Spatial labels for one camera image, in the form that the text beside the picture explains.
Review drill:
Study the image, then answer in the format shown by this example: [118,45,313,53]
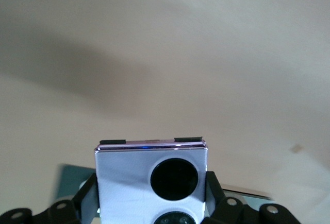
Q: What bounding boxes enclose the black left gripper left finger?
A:
[0,171,101,224]

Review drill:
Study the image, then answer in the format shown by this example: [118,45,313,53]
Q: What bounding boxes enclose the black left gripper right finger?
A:
[203,171,301,224]

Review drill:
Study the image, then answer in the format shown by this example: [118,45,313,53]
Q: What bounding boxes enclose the silver closed laptop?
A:
[53,163,274,224]

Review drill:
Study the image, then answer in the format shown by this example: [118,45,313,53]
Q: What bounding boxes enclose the lilac flip phone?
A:
[93,135,209,224]

